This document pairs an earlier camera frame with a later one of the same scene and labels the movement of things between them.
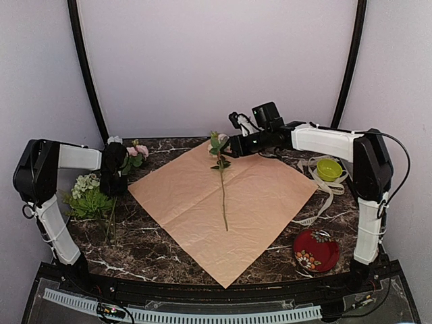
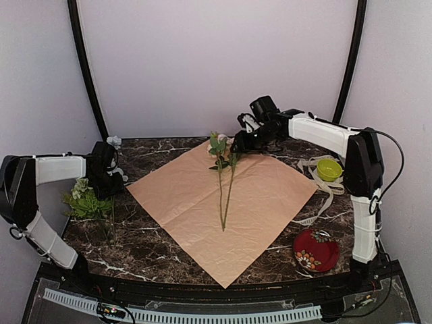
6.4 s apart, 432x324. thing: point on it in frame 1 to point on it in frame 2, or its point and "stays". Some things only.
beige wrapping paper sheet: (223, 210) stays
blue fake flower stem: (116, 139) stays
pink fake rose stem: (136, 155) to (231, 164)
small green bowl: (329, 169) stays
